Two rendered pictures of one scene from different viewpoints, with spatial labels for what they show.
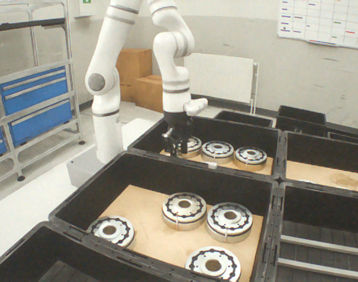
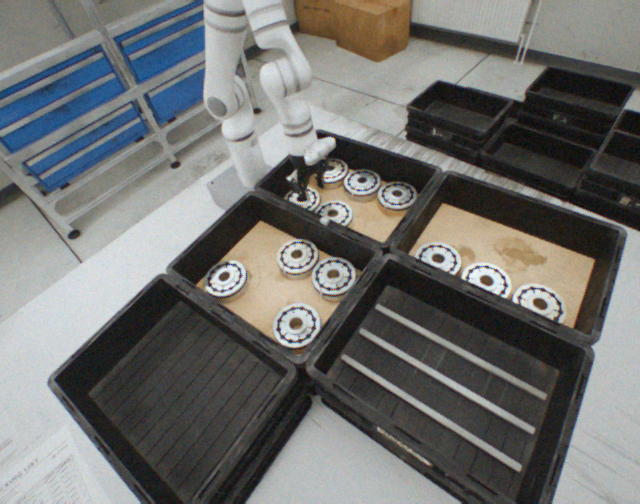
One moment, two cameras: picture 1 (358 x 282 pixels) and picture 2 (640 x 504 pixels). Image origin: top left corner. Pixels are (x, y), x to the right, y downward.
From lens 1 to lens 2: 38 cm
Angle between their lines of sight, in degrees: 31
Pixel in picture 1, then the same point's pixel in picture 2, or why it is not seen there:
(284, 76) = not seen: outside the picture
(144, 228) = (260, 272)
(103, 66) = (219, 89)
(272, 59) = not seen: outside the picture
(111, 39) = (219, 55)
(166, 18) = (269, 43)
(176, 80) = (291, 123)
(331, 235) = (441, 321)
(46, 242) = (165, 289)
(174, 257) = (275, 305)
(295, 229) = (402, 301)
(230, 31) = not seen: outside the picture
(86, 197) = (206, 244)
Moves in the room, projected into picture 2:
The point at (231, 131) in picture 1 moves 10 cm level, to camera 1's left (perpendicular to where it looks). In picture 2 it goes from (382, 161) to (346, 159)
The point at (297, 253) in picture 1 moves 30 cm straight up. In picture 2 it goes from (388, 329) to (396, 241)
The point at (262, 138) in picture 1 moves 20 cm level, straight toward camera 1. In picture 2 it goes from (417, 174) to (381, 225)
